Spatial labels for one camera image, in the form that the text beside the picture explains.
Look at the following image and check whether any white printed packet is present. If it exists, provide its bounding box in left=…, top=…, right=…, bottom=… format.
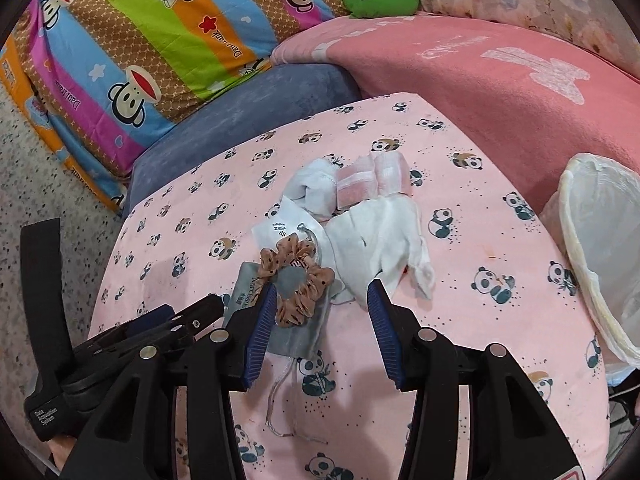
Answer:
left=250, top=197, right=342, bottom=311

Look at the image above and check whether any pink white sock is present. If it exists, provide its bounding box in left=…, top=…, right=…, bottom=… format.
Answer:
left=336, top=152, right=412, bottom=210

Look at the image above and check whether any pink panda print sheet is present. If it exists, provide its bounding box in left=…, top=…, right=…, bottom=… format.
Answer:
left=91, top=93, right=608, bottom=479

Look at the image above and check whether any pink towel blanket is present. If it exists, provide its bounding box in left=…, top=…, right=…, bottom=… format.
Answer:
left=271, top=14, right=639, bottom=209

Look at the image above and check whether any white lined trash bin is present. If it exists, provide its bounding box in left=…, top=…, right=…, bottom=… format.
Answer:
left=540, top=153, right=639, bottom=372

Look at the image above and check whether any white cloth glove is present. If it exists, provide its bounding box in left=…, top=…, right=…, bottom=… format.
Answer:
left=324, top=194, right=435, bottom=307

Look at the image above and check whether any colourful striped monkey quilt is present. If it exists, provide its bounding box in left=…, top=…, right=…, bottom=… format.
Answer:
left=1, top=0, right=346, bottom=211

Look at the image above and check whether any peach dotted scrunchie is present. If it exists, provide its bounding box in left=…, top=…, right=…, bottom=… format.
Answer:
left=256, top=233, right=335, bottom=328

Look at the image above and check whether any blue grey cushion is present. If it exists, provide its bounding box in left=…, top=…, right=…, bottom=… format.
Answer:
left=122, top=64, right=361, bottom=216

